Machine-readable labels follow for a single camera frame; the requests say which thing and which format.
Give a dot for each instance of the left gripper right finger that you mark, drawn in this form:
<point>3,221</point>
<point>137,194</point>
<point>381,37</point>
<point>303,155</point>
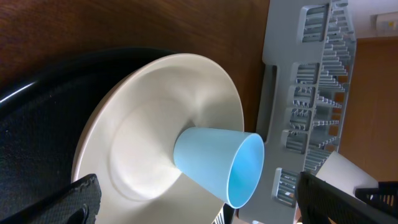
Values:
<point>322,203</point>

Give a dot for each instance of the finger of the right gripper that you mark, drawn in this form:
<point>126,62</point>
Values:
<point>383,197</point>

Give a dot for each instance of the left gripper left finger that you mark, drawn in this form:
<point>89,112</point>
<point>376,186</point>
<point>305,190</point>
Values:
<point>79,202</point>

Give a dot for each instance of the cream cup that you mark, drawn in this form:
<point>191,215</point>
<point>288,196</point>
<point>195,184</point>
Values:
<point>341,173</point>

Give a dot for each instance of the large beige plate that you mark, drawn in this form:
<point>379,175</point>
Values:
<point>129,139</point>

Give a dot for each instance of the light blue cup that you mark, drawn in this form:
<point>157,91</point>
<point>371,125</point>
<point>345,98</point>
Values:
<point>224,162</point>

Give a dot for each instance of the grey dishwasher rack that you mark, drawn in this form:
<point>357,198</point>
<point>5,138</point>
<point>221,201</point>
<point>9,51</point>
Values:
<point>309,50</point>

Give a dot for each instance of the round black tray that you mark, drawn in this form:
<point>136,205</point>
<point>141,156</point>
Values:
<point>42,120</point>

